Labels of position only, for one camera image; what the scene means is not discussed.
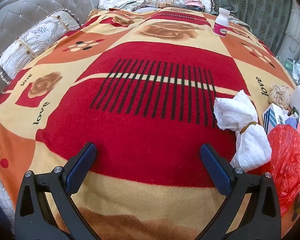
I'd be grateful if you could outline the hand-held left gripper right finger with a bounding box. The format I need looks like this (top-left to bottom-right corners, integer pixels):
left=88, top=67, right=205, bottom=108
left=199, top=143, right=282, bottom=240

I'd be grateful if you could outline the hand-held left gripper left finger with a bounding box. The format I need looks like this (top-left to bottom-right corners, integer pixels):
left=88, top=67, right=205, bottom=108
left=14, top=142, right=100, bottom=240

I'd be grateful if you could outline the white knotted cloth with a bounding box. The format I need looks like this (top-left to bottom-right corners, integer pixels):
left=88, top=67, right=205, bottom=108
left=213, top=89, right=272, bottom=172

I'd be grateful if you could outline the red plastic bag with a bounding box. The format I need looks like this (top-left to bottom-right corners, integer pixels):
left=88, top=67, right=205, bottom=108
left=261, top=124, right=300, bottom=217

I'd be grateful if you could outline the white cardboard medicine box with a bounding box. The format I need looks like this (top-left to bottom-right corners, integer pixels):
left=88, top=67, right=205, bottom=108
left=262, top=102, right=289, bottom=134

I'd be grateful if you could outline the beige paper ball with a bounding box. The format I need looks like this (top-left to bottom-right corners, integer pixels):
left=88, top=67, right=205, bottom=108
left=268, top=84, right=290, bottom=109

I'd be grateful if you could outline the red orange printed blanket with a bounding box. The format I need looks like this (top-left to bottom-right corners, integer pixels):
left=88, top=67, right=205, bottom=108
left=0, top=8, right=298, bottom=240

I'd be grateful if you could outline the silver foil bag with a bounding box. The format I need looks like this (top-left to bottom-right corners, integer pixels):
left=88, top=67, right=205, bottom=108
left=291, top=62, right=300, bottom=83

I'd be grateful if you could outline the grey embroidered bolster pillow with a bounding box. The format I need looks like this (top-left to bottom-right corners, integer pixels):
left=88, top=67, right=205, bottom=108
left=0, top=9, right=80, bottom=84

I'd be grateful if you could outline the white pink label bottle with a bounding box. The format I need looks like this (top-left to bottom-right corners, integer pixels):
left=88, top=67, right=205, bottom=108
left=213, top=7, right=230, bottom=38

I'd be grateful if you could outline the white lace curtain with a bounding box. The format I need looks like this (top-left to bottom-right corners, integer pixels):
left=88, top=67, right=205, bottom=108
left=276, top=0, right=300, bottom=60

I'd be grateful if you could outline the pink folded clothing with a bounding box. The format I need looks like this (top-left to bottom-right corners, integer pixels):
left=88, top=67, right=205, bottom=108
left=185, top=0, right=205, bottom=10

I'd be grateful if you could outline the grey tufted headboard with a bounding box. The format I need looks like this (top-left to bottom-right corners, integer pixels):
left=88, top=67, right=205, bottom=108
left=0, top=0, right=95, bottom=63

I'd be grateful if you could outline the white crumpled garment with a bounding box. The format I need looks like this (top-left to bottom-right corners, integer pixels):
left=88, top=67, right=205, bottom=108
left=98, top=0, right=150, bottom=12

